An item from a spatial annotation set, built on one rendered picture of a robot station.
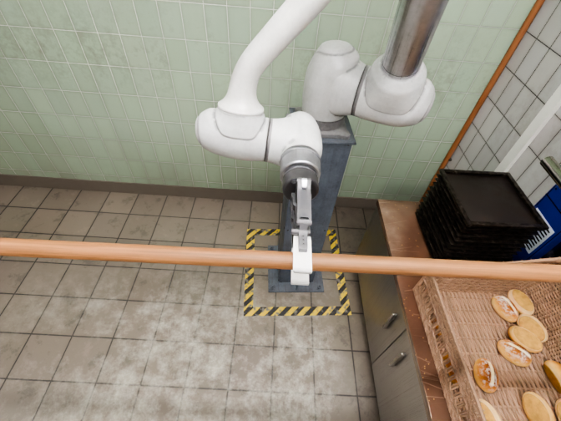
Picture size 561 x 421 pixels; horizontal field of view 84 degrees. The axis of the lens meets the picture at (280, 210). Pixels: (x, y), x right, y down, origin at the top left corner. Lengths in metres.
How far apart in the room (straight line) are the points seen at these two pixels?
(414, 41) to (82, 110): 1.74
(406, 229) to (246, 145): 0.96
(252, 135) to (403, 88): 0.46
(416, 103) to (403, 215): 0.66
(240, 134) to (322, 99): 0.42
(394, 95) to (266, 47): 0.43
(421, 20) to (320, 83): 0.33
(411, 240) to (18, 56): 2.04
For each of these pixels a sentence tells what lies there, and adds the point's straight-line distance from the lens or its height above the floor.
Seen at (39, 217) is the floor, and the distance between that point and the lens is 2.54.
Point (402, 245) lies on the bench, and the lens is 1.42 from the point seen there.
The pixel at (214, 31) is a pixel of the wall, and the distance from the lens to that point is 1.64.
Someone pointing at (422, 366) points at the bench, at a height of 0.58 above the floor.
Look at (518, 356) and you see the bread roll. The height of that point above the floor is 0.64.
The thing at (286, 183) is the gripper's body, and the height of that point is 1.20.
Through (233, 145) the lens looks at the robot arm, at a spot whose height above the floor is 1.20.
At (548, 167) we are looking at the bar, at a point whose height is 1.16.
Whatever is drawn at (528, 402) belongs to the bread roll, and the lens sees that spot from 1.28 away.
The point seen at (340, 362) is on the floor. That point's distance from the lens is 1.73.
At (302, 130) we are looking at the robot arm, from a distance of 0.71.
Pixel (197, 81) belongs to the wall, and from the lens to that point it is 1.76.
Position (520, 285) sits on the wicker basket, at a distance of 1.45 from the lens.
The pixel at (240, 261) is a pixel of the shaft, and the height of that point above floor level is 1.18.
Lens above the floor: 1.62
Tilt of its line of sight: 48 degrees down
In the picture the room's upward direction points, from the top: 5 degrees clockwise
